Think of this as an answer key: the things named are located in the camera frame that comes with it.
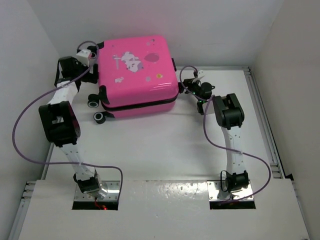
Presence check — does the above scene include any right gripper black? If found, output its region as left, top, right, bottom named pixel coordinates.
left=174, top=77, right=202, bottom=102

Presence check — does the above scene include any pink suitcase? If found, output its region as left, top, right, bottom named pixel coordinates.
left=87, top=35, right=179, bottom=124

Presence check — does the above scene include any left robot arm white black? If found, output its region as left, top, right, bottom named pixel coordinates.
left=38, top=56, right=102, bottom=200

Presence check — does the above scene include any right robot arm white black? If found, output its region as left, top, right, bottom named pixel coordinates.
left=179, top=78, right=249, bottom=193

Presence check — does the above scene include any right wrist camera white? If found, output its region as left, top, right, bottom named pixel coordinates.
left=192, top=70, right=205, bottom=83

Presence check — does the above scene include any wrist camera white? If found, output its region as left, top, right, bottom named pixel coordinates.
left=192, top=70, right=205, bottom=83
left=75, top=49, right=92, bottom=67

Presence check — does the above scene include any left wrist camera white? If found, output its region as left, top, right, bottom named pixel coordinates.
left=75, top=49, right=92, bottom=67

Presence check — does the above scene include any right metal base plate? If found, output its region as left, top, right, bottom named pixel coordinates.
left=207, top=180, right=254, bottom=203

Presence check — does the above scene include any metal base plate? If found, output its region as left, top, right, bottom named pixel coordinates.
left=207, top=180, right=254, bottom=203
left=73, top=180, right=121, bottom=202

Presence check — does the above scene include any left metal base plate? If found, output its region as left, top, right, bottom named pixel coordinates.
left=73, top=180, right=121, bottom=202

